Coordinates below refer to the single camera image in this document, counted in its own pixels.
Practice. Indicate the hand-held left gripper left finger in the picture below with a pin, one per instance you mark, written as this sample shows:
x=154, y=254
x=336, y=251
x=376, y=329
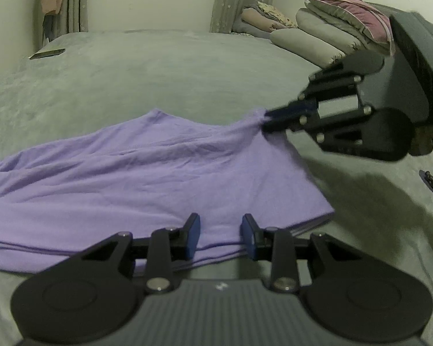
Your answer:
x=193, y=237

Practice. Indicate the dark hanging garment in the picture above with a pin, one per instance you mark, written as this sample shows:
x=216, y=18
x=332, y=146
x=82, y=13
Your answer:
x=48, y=27

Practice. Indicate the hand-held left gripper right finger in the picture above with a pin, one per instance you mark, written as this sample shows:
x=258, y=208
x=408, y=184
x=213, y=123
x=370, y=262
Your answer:
x=248, y=238

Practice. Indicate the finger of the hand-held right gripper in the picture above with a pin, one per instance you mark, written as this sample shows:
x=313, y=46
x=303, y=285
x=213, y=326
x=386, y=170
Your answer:
x=285, y=123
x=303, y=107

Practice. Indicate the stack of folded quilts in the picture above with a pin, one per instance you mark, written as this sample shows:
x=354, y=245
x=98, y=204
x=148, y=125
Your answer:
x=350, y=10

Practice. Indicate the purple pants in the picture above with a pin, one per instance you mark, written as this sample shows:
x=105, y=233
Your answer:
x=130, y=180

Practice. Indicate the beige and floral pillows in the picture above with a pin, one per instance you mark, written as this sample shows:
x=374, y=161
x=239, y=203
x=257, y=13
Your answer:
x=261, y=20
x=278, y=14

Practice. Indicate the grey star print curtain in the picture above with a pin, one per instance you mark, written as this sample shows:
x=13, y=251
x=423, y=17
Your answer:
x=77, y=0
x=238, y=0

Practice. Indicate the person's right hand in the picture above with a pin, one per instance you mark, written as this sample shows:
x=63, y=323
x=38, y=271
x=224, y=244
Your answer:
x=424, y=142

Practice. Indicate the black phone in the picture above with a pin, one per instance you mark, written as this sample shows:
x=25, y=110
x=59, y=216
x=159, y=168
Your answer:
x=47, y=53

